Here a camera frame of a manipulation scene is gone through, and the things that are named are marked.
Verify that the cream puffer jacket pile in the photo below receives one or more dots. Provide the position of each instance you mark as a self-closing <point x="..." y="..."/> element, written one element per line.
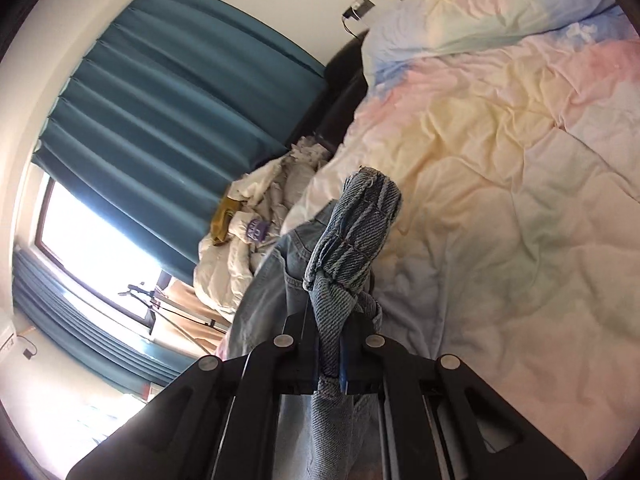
<point x="224" y="272"/>

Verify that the teal curtain right panel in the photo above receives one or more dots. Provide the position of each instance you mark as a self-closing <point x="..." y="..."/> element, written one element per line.
<point x="173" y="102"/>

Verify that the teal curtain panel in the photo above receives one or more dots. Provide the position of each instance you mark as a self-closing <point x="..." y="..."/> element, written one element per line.
<point x="122" y="357"/>
<point x="173" y="102"/>

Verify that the beige draped cloth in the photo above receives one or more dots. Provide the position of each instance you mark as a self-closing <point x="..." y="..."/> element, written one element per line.
<point x="183" y="323"/>

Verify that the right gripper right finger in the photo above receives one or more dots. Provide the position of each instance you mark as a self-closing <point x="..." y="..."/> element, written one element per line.
<point x="438" y="419"/>

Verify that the black leather armchair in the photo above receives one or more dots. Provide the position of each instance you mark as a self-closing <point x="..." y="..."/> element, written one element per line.
<point x="331" y="114"/>

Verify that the pastel pillow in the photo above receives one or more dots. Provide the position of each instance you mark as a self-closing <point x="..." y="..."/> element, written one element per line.
<point x="416" y="29"/>

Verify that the metal tripod stand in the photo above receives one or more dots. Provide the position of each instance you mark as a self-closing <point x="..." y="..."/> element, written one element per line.
<point x="170" y="295"/>

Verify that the wall socket with charger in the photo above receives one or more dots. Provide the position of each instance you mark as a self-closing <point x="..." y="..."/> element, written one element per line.
<point x="358" y="17"/>

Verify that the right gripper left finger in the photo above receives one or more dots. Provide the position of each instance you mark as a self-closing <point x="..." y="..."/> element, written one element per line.
<point x="218" y="419"/>

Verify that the blue denim jeans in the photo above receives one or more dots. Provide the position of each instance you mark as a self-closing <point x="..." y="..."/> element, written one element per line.
<point x="324" y="263"/>

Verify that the teal curtain left panel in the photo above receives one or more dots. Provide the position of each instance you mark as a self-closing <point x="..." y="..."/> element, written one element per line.
<point x="122" y="357"/>

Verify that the mustard yellow garment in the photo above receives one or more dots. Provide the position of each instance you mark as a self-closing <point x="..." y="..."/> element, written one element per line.
<point x="219" y="226"/>

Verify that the window with dark frame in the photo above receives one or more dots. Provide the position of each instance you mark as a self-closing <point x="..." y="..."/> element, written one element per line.
<point x="96" y="256"/>

